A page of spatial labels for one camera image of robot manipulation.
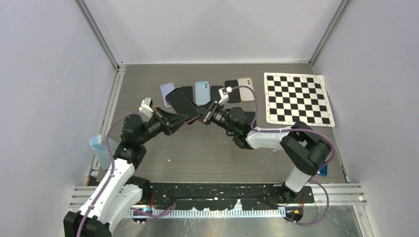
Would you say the black phone bare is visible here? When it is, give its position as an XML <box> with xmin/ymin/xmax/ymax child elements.
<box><xmin>166</xmin><ymin>88</ymin><xmax>200</xmax><ymax>125</ymax></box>

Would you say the lilac phone case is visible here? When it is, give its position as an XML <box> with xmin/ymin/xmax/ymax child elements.
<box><xmin>160</xmin><ymin>83</ymin><xmax>175</xmax><ymax>108</ymax></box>

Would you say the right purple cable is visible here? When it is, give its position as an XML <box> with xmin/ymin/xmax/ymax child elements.
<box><xmin>230</xmin><ymin>85</ymin><xmax>336</xmax><ymax>228</ymax></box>

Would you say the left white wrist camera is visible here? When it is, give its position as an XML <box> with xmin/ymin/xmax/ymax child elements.
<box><xmin>138</xmin><ymin>97</ymin><xmax>153</xmax><ymax>118</ymax></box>

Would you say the checkerboard calibration mat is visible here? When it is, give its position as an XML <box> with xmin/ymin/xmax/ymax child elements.
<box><xmin>264</xmin><ymin>73</ymin><xmax>335</xmax><ymax>127</ymax></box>

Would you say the aluminium front rail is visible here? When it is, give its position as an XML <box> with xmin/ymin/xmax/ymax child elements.
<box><xmin>69</xmin><ymin>184</ymin><xmax>368</xmax><ymax>219</ymax></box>

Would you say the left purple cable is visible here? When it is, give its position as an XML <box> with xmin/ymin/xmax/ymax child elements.
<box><xmin>75</xmin><ymin>109</ymin><xmax>141</xmax><ymax>237</ymax></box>

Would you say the blue toy brick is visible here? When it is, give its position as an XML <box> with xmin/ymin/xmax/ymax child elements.
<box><xmin>318</xmin><ymin>164</ymin><xmax>328</xmax><ymax>177</ymax></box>

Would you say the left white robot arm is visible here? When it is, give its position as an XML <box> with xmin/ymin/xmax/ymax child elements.
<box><xmin>63</xmin><ymin>107</ymin><xmax>189</xmax><ymax>237</ymax></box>

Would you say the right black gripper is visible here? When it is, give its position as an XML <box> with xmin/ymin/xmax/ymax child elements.
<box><xmin>187</xmin><ymin>98</ymin><xmax>238</xmax><ymax>134</ymax></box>

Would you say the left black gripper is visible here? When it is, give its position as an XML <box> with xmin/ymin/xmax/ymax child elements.
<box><xmin>137</xmin><ymin>107</ymin><xmax>188</xmax><ymax>145</ymax></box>

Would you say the purple cable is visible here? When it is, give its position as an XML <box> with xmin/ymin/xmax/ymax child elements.
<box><xmin>230</xmin><ymin>85</ymin><xmax>336</xmax><ymax>228</ymax></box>
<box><xmin>75</xmin><ymin>109</ymin><xmax>141</xmax><ymax>237</ymax></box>

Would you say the beige phone case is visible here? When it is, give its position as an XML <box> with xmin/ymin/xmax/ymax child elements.
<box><xmin>238</xmin><ymin>78</ymin><xmax>255</xmax><ymax>102</ymax></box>

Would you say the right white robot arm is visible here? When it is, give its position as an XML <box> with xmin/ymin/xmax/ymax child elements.
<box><xmin>197</xmin><ymin>101</ymin><xmax>335</xmax><ymax>203</ymax></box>

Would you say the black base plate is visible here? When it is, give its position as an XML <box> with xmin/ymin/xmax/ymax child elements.
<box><xmin>139</xmin><ymin>183</ymin><xmax>315</xmax><ymax>211</ymax></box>

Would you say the phone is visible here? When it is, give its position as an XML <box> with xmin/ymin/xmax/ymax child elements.
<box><xmin>210</xmin><ymin>85</ymin><xmax>223</xmax><ymax>103</ymax></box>
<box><xmin>244</xmin><ymin>111</ymin><xmax>256</xmax><ymax>126</ymax></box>
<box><xmin>180</xmin><ymin>86</ymin><xmax>195</xmax><ymax>105</ymax></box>

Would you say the light-blue phone case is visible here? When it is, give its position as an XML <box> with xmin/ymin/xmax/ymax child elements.
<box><xmin>195</xmin><ymin>81</ymin><xmax>210</xmax><ymax>105</ymax></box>

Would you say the black smartphone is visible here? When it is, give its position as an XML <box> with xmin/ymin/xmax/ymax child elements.
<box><xmin>224</xmin><ymin>80</ymin><xmax>241</xmax><ymax>103</ymax></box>

